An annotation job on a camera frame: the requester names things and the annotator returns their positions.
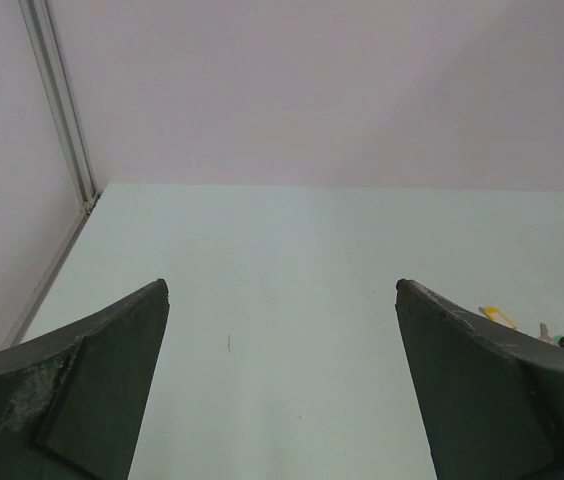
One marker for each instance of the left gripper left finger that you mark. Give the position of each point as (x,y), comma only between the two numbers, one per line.
(72,401)

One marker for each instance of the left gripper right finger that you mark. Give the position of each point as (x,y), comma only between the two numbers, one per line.
(491,398)

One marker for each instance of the key with green tag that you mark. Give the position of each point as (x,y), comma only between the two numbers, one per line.
(547,336)

